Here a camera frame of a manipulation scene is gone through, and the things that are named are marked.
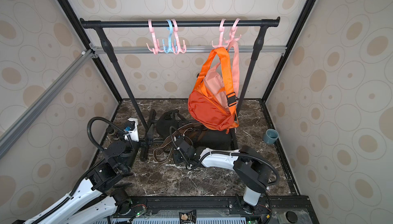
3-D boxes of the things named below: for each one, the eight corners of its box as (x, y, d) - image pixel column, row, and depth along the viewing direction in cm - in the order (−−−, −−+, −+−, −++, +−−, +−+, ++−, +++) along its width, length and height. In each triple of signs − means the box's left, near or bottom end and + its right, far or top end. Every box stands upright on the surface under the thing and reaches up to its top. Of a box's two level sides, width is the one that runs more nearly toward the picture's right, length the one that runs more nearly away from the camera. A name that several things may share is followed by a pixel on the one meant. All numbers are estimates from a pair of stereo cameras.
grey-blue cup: (263, 143, 98) (267, 138, 92) (261, 134, 102) (264, 128, 97) (275, 143, 98) (280, 138, 92) (272, 134, 102) (276, 128, 97)
